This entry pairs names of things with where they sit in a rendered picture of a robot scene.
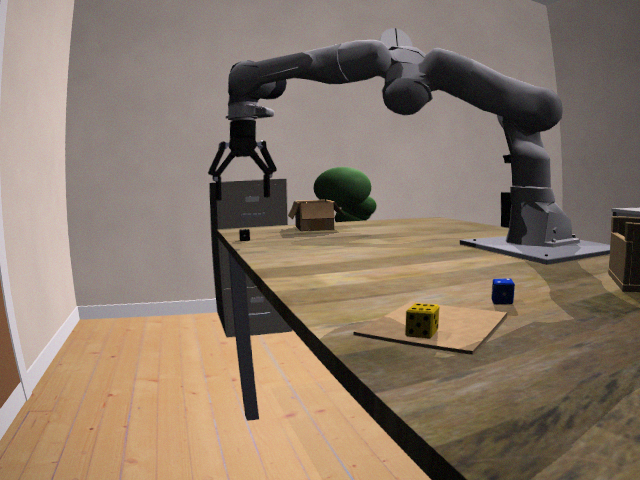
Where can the tan flat mat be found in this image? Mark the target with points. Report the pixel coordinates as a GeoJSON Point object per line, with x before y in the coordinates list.
{"type": "Point", "coordinates": [461, 330]}

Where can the open brown cardboard box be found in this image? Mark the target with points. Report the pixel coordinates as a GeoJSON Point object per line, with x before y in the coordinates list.
{"type": "Point", "coordinates": [315, 216]}

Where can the brown wooden open-top crate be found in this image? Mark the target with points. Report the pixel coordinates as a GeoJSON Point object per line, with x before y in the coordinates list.
{"type": "Point", "coordinates": [624, 261]}

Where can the yellow die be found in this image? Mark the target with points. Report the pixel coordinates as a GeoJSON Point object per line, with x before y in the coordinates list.
{"type": "Point", "coordinates": [422, 320]}

